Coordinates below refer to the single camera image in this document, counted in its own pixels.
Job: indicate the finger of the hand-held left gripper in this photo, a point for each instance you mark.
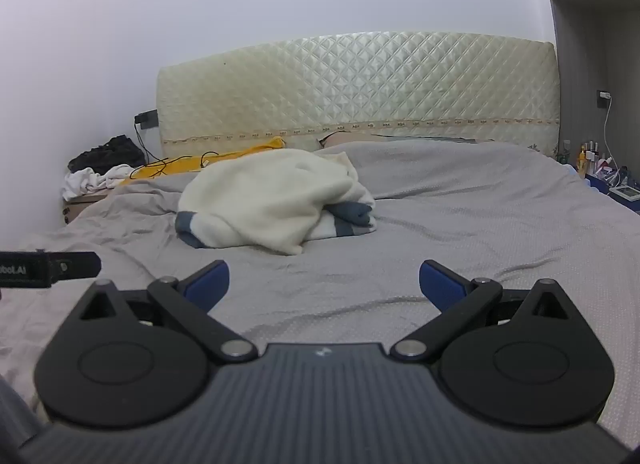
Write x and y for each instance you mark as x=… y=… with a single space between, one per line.
x=77 y=265

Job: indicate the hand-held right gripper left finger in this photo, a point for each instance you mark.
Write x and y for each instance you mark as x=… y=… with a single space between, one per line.
x=207 y=284

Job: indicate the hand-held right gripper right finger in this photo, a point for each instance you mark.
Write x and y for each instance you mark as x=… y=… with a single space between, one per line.
x=440 y=284

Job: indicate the white fleece garment blue stripes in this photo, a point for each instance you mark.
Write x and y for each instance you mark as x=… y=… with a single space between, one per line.
x=260 y=199

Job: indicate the white crumpled clothes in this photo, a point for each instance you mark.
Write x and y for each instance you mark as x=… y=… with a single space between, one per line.
x=82 y=182

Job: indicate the black clothes pile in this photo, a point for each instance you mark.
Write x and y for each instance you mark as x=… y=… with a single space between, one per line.
x=105 y=154

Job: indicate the brown nightstand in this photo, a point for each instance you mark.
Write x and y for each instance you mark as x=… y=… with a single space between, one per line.
x=75 y=210

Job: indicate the grey bed sheet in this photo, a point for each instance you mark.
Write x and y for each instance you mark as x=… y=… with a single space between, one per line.
x=450 y=224

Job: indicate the yellow cloth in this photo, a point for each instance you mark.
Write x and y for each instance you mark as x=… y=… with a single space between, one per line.
x=240 y=153

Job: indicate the grey striped pillow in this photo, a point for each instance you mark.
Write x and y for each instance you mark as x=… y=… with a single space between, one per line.
x=430 y=138

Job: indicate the beige pillow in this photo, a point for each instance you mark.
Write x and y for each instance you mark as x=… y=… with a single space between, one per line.
x=345 y=140

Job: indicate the light blue cloth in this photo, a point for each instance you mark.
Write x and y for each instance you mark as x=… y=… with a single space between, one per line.
x=577 y=173

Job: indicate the blue box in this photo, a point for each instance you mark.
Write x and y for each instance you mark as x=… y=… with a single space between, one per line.
x=600 y=183

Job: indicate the row of cosmetic bottles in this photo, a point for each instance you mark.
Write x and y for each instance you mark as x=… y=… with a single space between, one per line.
x=590 y=157

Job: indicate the white small screen device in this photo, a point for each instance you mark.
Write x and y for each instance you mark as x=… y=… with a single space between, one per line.
x=625 y=192

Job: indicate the cream quilted headboard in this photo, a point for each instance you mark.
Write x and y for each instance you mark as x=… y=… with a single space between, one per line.
x=350 y=84

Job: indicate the grey built-in cabinet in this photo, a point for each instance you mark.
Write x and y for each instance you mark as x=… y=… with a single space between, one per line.
x=580 y=44

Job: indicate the black wall socket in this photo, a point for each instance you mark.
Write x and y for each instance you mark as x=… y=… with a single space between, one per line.
x=148 y=120

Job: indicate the white wall charger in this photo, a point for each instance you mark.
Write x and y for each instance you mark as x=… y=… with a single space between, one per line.
x=604 y=95

